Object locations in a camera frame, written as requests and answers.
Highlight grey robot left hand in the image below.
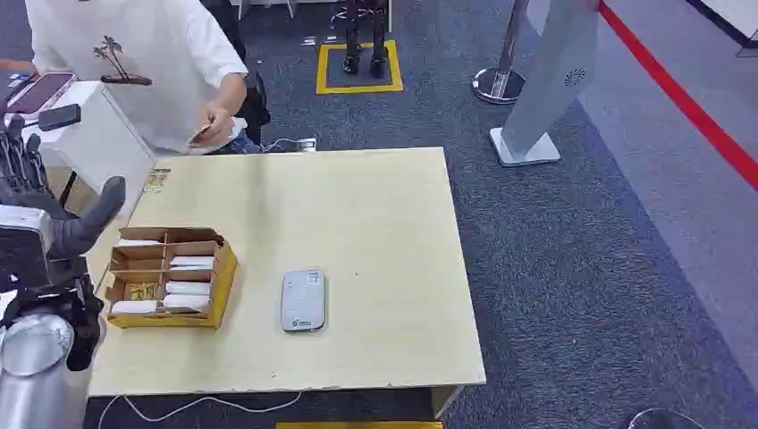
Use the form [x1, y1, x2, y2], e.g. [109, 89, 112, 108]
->
[0, 112, 127, 263]

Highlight round chrome base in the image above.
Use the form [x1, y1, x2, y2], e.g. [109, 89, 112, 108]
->
[626, 408, 707, 429]

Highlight tablet with dark screen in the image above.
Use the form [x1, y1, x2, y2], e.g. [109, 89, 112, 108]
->
[4, 71, 78, 116]

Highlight person's hand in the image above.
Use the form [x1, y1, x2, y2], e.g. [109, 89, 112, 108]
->
[188, 103, 236, 149]

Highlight yellow sticker on desk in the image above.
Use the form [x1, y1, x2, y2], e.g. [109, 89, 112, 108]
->
[142, 167, 173, 194]

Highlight yellow floor tape strip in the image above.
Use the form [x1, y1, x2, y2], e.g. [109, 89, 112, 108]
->
[274, 420, 444, 429]

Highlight black handheld device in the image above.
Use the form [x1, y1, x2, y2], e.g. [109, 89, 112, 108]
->
[23, 104, 83, 133]

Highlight red floor tape line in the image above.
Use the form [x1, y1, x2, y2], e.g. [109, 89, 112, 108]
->
[596, 0, 758, 193]

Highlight wooden card box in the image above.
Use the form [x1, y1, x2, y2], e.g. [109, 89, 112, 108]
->
[105, 226, 240, 331]

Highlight white table legs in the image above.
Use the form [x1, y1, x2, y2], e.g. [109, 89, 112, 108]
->
[229, 0, 296, 20]

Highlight grey card reader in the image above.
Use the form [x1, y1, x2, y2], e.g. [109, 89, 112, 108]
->
[280, 269, 327, 333]

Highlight black robot leg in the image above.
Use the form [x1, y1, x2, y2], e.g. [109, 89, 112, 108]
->
[369, 0, 391, 80]

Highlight black office chair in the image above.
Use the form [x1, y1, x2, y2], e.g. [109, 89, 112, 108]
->
[199, 0, 273, 145]

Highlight white cable under desk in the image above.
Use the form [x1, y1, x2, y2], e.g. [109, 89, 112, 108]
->
[96, 390, 304, 429]

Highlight pale desk leg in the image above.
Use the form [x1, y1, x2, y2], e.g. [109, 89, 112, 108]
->
[430, 384, 465, 420]

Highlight chrome stanchion post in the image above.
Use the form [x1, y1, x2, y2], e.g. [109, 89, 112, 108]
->
[471, 0, 529, 106]

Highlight person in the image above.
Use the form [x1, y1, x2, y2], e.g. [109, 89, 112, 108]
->
[23, 0, 263, 157]

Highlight yellow printed card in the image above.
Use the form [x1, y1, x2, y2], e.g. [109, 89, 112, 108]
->
[124, 282, 161, 302]

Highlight white kiosk stand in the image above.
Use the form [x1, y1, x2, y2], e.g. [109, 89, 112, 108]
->
[488, 0, 601, 169]

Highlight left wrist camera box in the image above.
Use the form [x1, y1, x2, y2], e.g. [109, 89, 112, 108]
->
[0, 205, 55, 292]

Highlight white pedestal cabinet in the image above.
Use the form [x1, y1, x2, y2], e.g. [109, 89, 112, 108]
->
[4, 80, 157, 220]

